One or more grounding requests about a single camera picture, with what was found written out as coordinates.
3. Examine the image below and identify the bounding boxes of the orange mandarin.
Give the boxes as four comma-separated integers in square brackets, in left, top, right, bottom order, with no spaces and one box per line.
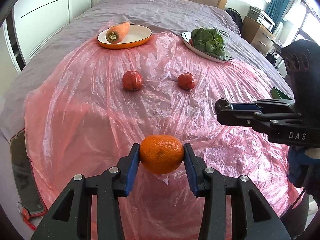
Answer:
[139,135,184,175]

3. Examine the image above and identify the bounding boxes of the black backpack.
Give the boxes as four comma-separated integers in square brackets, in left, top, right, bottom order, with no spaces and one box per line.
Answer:
[226,8,243,33]

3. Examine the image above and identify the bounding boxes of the dark tablet at bedside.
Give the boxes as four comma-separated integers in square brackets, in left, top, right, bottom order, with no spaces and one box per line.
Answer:
[10,129,47,218]

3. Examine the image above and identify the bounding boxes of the red cord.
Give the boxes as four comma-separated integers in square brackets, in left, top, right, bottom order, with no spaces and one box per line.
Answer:
[17,202,48,231]

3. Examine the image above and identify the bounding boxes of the red apple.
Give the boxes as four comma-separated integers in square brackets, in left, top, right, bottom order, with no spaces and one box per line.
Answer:
[178,72,195,90]
[122,70,143,91]

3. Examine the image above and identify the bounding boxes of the white oval plate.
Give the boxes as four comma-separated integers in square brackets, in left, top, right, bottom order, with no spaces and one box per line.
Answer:
[181,31,233,64]

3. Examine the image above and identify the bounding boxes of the carrot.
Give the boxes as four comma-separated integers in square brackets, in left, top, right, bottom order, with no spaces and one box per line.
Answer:
[106,22,130,44]

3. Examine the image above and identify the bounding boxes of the blue gloved hand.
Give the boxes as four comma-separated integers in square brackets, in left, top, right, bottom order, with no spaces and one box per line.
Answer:
[286,146,320,201]

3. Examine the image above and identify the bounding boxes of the purple bed sheet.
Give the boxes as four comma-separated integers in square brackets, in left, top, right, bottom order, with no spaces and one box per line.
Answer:
[1,0,293,140]

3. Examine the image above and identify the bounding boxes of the wooden nightstand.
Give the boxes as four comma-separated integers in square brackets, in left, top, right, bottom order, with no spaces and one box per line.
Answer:
[241,16,275,56]

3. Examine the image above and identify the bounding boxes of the black glasses on bed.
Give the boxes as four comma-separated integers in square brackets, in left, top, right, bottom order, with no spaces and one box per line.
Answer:
[217,30,230,37]

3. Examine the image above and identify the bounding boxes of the dark purple plum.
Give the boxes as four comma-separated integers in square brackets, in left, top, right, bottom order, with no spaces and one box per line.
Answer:
[219,99,233,109]

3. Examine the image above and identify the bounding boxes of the blue curtain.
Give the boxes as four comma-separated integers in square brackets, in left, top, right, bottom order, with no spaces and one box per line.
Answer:
[266,0,291,32]

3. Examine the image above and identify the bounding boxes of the printer on nightstand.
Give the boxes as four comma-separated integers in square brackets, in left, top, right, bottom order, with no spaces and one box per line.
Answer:
[247,6,275,32]

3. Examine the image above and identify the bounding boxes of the white wardrobe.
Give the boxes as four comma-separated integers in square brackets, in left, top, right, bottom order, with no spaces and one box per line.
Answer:
[2,0,92,73]

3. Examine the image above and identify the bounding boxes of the pink plastic sheet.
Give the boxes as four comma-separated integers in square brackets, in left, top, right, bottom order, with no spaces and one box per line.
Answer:
[23,31,304,240]

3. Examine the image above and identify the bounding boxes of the green tray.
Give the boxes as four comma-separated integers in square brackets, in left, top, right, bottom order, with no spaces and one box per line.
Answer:
[270,87,292,100]

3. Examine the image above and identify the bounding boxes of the green bok choy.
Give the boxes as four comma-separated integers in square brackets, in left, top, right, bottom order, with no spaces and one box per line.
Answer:
[191,28,226,60]

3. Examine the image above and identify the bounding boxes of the orange oval dish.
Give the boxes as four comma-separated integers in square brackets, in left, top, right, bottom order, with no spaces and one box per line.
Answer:
[97,24,152,50]

